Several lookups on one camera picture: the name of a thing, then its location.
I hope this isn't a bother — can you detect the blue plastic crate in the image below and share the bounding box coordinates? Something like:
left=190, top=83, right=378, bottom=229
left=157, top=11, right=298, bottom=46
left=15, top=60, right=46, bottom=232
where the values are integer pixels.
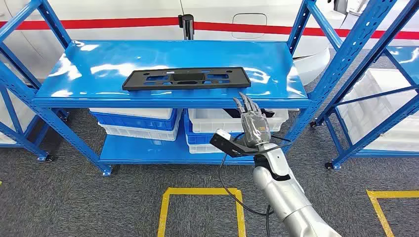
left=183, top=109, right=243, bottom=146
left=90, top=109, right=179, bottom=132

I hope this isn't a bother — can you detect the grey pole white base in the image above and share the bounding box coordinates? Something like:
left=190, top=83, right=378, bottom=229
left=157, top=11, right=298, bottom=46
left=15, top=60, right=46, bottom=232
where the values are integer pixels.
left=327, top=0, right=371, bottom=16

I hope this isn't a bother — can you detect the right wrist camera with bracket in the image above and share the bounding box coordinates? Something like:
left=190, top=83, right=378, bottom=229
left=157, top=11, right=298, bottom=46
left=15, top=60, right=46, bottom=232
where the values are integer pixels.
left=209, top=128, right=262, bottom=158

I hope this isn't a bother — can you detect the black plastic panel part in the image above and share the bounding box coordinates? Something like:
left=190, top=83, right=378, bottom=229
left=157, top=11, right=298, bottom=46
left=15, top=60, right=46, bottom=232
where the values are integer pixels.
left=122, top=67, right=252, bottom=91

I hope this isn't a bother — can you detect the red barrier belt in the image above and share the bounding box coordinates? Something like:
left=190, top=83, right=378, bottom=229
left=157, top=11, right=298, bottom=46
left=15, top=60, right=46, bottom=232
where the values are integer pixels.
left=194, top=21, right=419, bottom=40
left=0, top=17, right=180, bottom=31

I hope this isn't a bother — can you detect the black part in crate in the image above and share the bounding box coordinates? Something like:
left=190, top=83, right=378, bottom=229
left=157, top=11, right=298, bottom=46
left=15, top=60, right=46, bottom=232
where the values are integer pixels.
left=226, top=108, right=276, bottom=119

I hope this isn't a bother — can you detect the white car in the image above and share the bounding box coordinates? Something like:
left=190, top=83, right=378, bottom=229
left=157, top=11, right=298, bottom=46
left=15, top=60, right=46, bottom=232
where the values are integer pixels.
left=0, top=0, right=419, bottom=86

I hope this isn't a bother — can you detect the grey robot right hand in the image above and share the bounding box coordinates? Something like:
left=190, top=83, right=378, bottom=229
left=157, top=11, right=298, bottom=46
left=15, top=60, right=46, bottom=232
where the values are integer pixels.
left=233, top=92, right=272, bottom=148

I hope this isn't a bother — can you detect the black barrier stanchion post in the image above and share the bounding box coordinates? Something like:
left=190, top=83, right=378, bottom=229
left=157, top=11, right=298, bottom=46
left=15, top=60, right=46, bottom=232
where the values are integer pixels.
left=178, top=14, right=195, bottom=40

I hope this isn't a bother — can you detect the blue metal shelf rack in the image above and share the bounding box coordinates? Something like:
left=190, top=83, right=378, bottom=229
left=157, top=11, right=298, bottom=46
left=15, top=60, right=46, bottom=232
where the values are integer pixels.
left=0, top=42, right=70, bottom=162
left=311, top=0, right=419, bottom=171
left=0, top=0, right=398, bottom=177

